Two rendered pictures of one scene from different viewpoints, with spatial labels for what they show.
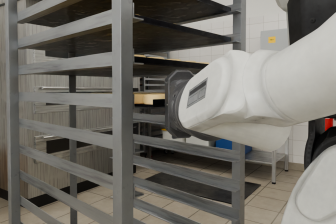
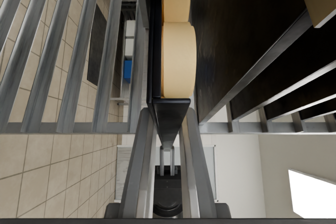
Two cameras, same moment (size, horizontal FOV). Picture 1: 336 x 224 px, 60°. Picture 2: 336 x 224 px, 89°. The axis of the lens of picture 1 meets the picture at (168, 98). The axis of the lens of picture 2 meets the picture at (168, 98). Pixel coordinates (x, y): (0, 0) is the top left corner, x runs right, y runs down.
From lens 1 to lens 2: 0.50 m
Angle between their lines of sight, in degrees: 24
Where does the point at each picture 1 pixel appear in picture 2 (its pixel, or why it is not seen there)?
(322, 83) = not seen: outside the picture
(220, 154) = (102, 107)
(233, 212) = (35, 125)
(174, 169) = (82, 47)
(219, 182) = (69, 106)
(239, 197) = (53, 132)
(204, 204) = (42, 87)
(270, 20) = not seen: hidden behind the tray
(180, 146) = (109, 56)
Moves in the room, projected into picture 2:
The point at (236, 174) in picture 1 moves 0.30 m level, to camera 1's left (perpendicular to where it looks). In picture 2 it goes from (79, 128) to (48, 1)
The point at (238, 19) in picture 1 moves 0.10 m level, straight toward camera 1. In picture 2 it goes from (254, 129) to (278, 145)
